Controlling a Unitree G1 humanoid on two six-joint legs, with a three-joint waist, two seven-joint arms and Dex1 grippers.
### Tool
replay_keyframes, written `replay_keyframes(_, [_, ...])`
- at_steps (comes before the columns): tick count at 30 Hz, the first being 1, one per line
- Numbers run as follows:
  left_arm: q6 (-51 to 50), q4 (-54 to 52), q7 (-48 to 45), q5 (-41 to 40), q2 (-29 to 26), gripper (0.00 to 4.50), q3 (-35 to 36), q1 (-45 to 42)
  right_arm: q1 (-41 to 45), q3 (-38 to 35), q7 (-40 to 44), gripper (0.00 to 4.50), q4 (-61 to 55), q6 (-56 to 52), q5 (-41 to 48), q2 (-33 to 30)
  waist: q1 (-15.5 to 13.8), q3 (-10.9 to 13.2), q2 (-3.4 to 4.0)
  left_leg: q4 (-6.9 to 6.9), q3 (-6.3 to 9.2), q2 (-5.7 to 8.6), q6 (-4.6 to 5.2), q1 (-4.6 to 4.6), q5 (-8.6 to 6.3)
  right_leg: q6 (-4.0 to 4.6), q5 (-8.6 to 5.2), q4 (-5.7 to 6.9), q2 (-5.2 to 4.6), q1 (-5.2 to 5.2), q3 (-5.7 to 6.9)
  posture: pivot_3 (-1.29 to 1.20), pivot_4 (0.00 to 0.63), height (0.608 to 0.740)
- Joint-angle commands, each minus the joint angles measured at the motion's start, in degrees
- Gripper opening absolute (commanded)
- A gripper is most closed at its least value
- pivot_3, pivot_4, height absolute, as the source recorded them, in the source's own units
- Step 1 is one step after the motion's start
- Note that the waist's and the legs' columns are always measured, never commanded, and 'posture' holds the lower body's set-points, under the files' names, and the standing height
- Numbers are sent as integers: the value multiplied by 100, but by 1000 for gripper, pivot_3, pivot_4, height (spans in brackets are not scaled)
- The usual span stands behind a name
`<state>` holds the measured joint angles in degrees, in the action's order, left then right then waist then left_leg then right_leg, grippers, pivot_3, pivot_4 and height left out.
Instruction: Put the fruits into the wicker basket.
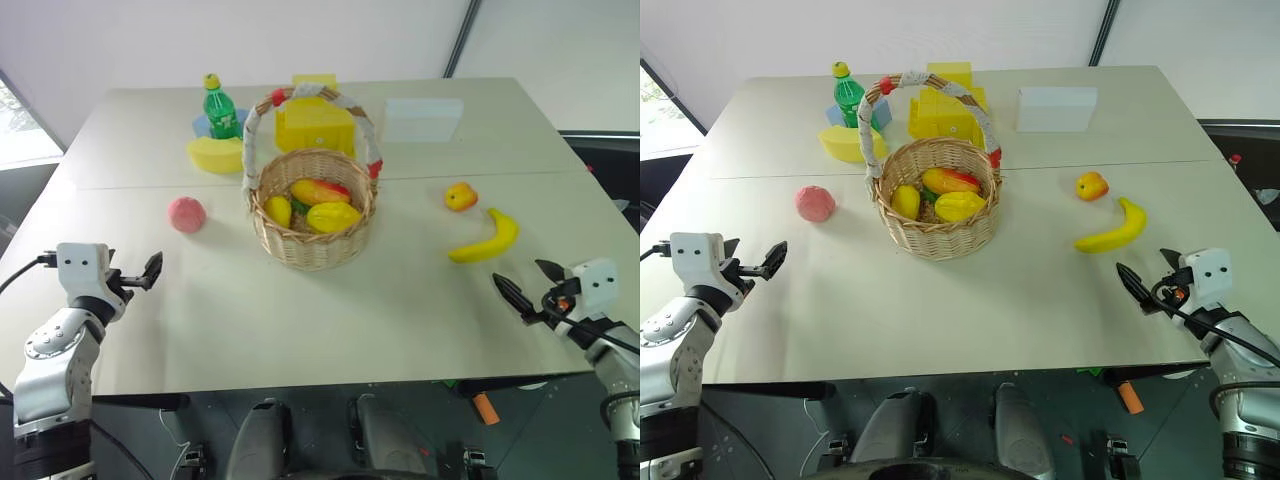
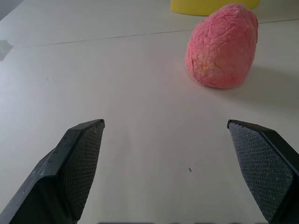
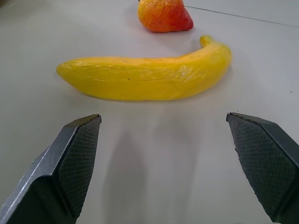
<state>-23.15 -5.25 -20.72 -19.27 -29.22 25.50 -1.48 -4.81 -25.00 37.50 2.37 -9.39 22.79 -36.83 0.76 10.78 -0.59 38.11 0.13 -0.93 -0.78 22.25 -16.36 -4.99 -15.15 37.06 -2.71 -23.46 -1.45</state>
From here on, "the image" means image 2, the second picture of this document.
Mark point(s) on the yellow container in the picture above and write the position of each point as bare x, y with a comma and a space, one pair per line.
210, 5

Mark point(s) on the pink foam peach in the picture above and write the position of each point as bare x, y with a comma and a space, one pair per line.
222, 50

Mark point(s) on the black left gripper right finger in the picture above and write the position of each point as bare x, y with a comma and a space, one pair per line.
266, 168

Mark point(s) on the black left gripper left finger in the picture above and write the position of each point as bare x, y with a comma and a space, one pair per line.
70, 168

